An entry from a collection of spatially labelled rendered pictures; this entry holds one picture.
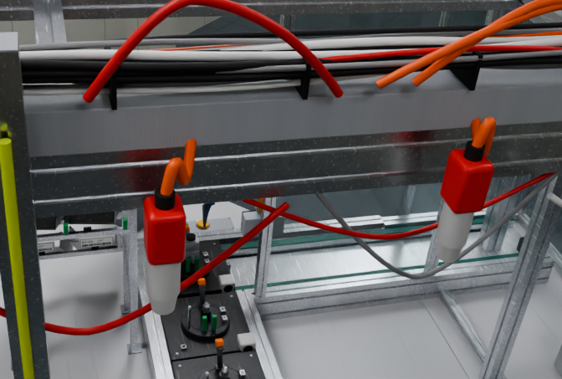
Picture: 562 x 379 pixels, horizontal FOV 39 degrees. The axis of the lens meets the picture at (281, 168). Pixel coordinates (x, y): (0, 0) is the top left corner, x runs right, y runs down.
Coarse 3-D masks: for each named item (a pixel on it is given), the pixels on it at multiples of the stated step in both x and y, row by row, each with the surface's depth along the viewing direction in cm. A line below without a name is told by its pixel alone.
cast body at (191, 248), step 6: (186, 234) 244; (192, 234) 244; (186, 240) 243; (192, 240) 243; (186, 246) 242; (192, 246) 243; (198, 246) 243; (186, 252) 243; (192, 252) 243; (198, 252) 244; (186, 258) 244; (192, 258) 242
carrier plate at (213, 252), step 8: (216, 240) 263; (200, 248) 258; (208, 248) 259; (216, 248) 259; (216, 256) 256; (224, 264) 253; (216, 272) 249; (224, 272) 250; (208, 280) 246; (216, 280) 246; (192, 288) 242; (208, 288) 243; (216, 288) 243; (184, 296) 240
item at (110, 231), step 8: (120, 216) 227; (72, 232) 205; (80, 232) 206; (96, 232) 206; (104, 232) 207; (112, 232) 208; (120, 232) 209; (128, 232) 209; (40, 240) 203; (48, 240) 204
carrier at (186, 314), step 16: (176, 304) 236; (192, 304) 236; (208, 304) 226; (224, 304) 238; (240, 304) 238; (176, 320) 230; (192, 320) 228; (208, 320) 228; (224, 320) 227; (240, 320) 232; (176, 336) 225; (192, 336) 224; (208, 336) 223; (224, 336) 226; (240, 336) 224; (176, 352) 219; (192, 352) 220; (208, 352) 221; (224, 352) 221
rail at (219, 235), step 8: (208, 232) 267; (216, 232) 268; (224, 232) 268; (232, 232) 269; (240, 232) 269; (200, 240) 263; (208, 240) 264; (224, 240) 266; (232, 240) 267; (256, 240) 271
